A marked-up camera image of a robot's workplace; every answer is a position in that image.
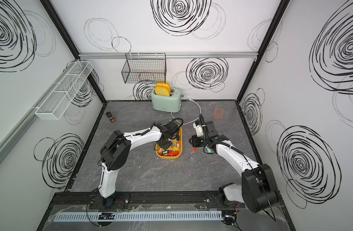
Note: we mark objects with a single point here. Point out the spice bottle black cap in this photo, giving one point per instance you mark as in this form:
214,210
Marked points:
111,117

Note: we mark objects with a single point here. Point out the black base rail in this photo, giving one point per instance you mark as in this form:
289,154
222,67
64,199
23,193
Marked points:
129,200

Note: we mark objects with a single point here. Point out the white mesh wall shelf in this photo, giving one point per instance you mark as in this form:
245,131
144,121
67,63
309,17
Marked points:
72,89

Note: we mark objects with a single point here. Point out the white slotted cable duct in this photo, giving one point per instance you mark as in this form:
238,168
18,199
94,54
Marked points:
138,216

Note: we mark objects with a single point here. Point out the aluminium wall rail back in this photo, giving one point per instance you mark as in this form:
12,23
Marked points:
169,55

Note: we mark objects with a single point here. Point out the black corner frame post left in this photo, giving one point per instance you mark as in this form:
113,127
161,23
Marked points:
49,8

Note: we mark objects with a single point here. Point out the aluminium wall rail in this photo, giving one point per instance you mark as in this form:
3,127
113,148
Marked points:
14,136
169,55

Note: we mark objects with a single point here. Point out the orange toast slice back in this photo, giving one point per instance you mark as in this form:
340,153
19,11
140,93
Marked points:
165,84

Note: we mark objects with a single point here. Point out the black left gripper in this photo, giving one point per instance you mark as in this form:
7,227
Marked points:
166,147

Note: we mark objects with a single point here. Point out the mint green toaster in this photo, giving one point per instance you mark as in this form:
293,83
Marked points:
167,103

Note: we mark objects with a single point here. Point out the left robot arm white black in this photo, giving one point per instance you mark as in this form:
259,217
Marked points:
114,153

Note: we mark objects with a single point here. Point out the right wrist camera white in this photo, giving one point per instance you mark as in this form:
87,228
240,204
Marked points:
198,128

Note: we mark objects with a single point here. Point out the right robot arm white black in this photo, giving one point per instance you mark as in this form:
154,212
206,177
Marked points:
258,189

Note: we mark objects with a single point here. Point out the black wire wall basket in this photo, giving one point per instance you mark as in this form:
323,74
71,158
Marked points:
144,67

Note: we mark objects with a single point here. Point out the yellow plastic storage box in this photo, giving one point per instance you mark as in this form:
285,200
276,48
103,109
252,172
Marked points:
170,149

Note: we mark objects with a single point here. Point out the black corner frame post right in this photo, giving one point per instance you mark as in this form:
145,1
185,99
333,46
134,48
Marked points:
264,45

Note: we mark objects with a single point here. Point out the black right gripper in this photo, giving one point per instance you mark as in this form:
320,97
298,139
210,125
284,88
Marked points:
194,143

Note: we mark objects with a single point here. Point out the black corner frame post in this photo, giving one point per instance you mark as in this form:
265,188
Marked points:
264,45
49,8

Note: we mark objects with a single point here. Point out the aluminium wall rail left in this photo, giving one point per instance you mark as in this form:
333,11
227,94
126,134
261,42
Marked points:
14,136

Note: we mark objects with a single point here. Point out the yellow toast slice front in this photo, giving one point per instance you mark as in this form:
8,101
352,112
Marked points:
162,91

